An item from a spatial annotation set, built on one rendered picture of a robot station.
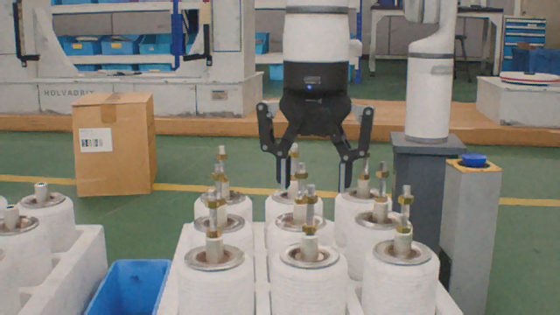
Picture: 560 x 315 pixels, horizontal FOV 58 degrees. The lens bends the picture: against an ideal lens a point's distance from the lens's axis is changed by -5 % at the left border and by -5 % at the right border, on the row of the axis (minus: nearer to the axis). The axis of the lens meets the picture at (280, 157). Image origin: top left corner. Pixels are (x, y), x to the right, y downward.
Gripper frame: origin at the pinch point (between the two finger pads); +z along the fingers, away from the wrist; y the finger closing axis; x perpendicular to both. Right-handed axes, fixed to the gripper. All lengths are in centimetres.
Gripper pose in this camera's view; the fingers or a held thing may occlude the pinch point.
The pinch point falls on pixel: (313, 178)
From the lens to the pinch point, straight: 63.8
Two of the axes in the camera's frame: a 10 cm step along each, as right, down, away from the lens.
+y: 9.7, 0.6, -2.4
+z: 0.0, 9.7, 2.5
